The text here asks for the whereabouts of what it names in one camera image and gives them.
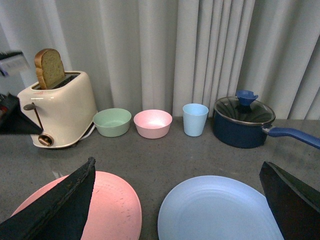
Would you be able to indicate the light blue cup near pot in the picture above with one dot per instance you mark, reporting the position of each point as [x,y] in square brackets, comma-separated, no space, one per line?
[194,119]

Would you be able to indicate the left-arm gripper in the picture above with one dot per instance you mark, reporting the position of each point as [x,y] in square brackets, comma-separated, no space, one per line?
[12,120]

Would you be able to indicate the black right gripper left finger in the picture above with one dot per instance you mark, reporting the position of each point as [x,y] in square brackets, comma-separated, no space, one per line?
[59,214]

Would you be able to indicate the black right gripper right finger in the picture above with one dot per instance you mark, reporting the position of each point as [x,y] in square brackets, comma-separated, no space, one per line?
[294,204]

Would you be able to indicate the pink bowl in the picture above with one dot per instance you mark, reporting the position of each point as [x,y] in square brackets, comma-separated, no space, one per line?
[153,123]

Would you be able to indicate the pink plate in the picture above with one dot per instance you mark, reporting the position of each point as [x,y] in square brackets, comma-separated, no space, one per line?
[115,211]

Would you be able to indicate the dark blue saucepan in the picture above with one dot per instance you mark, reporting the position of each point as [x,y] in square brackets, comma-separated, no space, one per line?
[245,136]

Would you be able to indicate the green bowl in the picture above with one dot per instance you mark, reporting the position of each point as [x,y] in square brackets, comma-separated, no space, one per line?
[112,122]

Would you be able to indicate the light blue plate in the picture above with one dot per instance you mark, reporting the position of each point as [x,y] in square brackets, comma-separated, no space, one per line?
[216,208]

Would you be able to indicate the cream white toaster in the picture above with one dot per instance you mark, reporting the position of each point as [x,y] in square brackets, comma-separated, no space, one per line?
[64,112]

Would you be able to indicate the grey curtain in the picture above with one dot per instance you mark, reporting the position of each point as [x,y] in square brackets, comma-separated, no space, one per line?
[163,54]

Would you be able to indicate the glass pot lid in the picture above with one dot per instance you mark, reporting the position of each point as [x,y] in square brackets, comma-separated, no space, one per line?
[244,108]

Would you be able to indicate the brown bread slice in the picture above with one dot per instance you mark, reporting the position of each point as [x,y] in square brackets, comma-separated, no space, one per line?
[49,68]

